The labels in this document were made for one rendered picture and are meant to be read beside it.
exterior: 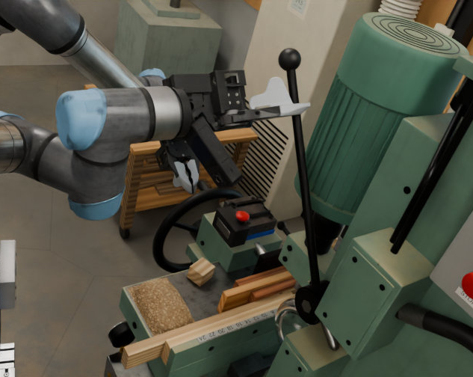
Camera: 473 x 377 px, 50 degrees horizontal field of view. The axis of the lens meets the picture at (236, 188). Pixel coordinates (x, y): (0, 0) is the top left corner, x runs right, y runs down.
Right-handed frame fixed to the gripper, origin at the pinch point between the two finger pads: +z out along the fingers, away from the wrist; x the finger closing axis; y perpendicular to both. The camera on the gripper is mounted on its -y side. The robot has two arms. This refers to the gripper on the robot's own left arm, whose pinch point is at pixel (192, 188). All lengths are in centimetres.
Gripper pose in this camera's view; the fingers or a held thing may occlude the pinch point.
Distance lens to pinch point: 132.1
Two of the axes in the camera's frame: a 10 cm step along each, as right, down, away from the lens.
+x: -8.1, 1.4, -5.7
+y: -4.9, 3.7, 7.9
